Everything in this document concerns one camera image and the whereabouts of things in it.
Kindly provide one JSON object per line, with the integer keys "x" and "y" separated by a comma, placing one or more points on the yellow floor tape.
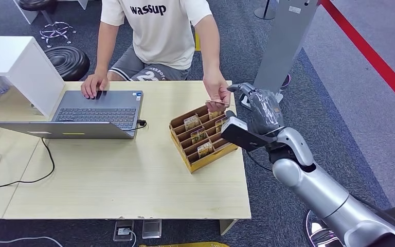
{"x": 198, "y": 42}

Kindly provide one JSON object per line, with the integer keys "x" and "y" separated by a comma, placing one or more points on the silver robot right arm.
{"x": 320, "y": 191}

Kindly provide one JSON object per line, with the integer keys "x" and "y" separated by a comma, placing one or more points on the floor power socket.
{"x": 122, "y": 225}

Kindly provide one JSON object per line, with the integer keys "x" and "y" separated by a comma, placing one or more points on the wooden table leg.
{"x": 226, "y": 226}

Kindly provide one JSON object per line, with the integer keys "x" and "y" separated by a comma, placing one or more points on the person's left forearm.
{"x": 209, "y": 47}

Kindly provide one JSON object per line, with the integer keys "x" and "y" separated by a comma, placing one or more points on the person's left hand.
{"x": 216, "y": 90}

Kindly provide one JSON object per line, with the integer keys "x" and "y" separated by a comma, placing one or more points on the grey laptop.
{"x": 98, "y": 102}

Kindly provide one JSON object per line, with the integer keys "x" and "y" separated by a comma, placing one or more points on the black stool with chrome base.
{"x": 37, "y": 4}

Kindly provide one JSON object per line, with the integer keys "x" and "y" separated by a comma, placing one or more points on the white cabinet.
{"x": 13, "y": 54}

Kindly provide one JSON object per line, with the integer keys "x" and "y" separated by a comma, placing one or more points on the cardboard card holder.
{"x": 201, "y": 165}

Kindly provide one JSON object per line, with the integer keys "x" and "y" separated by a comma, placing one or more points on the chrome robot base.
{"x": 316, "y": 233}

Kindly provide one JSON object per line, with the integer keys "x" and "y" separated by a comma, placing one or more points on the grey round pole base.
{"x": 264, "y": 13}

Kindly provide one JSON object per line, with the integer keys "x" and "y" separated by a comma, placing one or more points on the person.
{"x": 160, "y": 30}

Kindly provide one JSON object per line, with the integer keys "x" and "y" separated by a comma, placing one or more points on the white furniture leg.
{"x": 83, "y": 3}

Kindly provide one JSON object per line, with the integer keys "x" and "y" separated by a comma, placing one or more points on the yellow flat object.
{"x": 184, "y": 244}

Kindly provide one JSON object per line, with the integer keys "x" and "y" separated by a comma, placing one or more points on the metal floor socket cover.
{"x": 151, "y": 228}

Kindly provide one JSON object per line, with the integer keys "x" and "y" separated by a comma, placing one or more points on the person's right forearm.
{"x": 105, "y": 49}

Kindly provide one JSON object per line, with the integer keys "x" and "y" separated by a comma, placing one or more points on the round base with pink rim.
{"x": 286, "y": 81}

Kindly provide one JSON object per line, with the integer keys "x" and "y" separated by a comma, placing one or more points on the grey kiosk stand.
{"x": 279, "y": 51}

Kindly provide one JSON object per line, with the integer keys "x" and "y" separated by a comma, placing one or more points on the yellow printed card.
{"x": 215, "y": 115}
{"x": 205, "y": 150}
{"x": 218, "y": 102}
{"x": 220, "y": 125}
{"x": 191, "y": 122}
{"x": 197, "y": 135}

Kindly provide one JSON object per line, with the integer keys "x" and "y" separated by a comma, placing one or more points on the black round stool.
{"x": 66, "y": 63}

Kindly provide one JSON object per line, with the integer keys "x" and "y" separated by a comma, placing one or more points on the person's right hand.
{"x": 93, "y": 85}

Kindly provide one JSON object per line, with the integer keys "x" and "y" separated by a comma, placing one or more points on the red floor tape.
{"x": 371, "y": 56}

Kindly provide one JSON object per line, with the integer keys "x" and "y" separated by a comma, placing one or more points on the pale wrist camera, black bracket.
{"x": 241, "y": 138}

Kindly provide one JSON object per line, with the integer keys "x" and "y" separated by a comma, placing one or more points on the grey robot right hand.
{"x": 265, "y": 112}

